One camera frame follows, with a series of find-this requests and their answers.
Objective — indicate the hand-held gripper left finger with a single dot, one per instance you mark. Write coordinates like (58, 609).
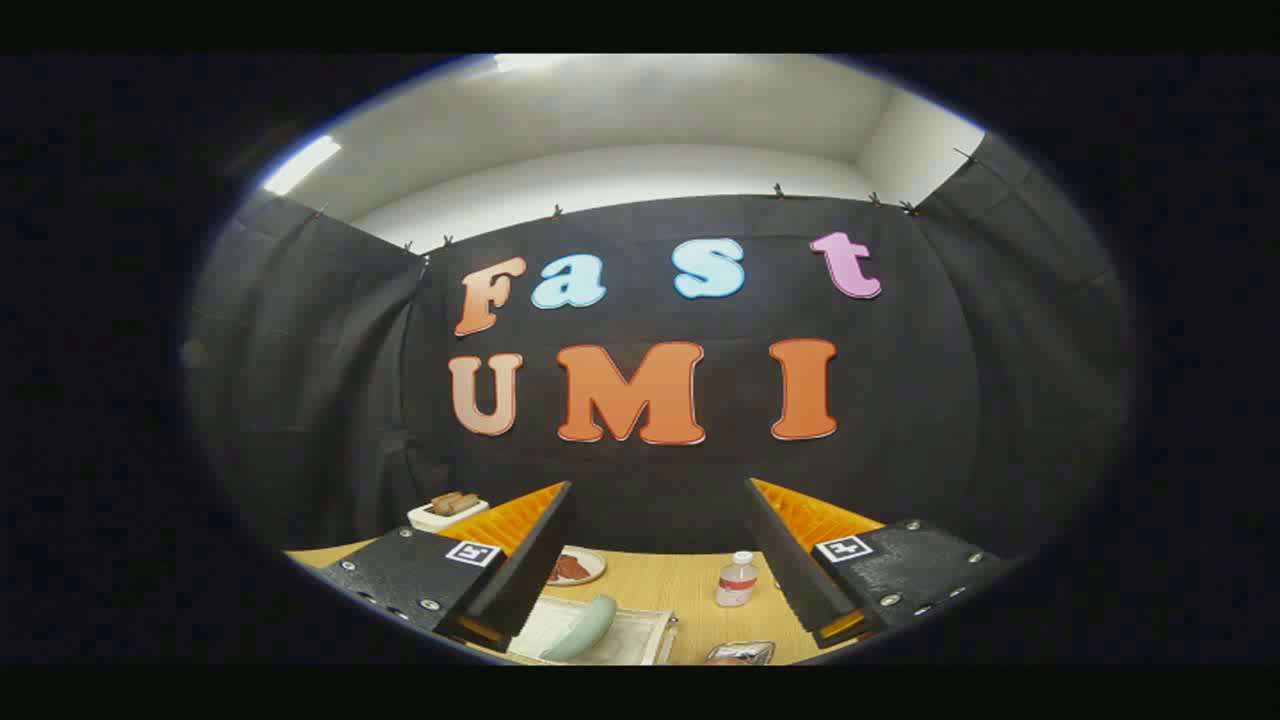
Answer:
(530, 560)

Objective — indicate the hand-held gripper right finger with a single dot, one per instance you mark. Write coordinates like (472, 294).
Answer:
(790, 570)

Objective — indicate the pale green plate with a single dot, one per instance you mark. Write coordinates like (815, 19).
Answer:
(590, 628)

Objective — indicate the beige plate with meat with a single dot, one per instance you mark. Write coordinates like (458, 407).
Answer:
(590, 572)

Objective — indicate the red meat slice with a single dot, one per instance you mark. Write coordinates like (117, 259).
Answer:
(562, 572)
(580, 566)

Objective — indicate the clear bottle red label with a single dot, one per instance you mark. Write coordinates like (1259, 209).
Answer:
(735, 585)

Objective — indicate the toast slices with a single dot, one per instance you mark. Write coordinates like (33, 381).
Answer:
(455, 502)

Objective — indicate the cream toaster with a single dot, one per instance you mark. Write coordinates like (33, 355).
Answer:
(435, 520)

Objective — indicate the ceiling light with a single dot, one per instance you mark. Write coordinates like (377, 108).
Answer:
(300, 166)

